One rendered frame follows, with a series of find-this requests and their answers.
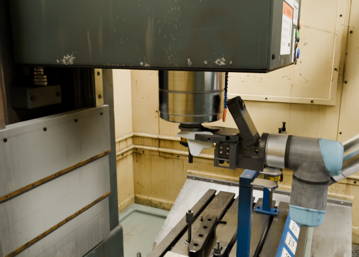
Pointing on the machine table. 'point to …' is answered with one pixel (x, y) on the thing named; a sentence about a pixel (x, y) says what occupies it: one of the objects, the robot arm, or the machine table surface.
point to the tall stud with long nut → (189, 224)
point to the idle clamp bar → (204, 230)
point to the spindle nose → (190, 96)
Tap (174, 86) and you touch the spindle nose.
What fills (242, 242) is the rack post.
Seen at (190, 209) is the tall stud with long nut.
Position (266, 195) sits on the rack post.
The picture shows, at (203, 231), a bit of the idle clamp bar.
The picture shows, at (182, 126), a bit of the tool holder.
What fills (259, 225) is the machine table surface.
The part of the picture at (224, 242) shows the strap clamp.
